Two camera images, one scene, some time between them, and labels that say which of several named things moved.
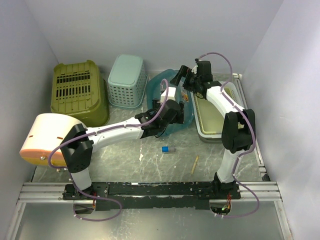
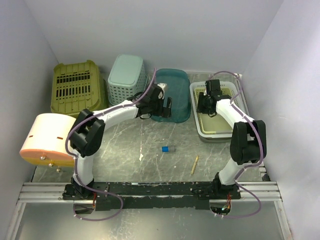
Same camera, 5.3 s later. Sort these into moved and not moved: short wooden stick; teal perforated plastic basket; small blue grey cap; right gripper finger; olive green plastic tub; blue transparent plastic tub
Moved: right gripper finger; blue transparent plastic tub
Not moved: short wooden stick; small blue grey cap; teal perforated plastic basket; olive green plastic tub
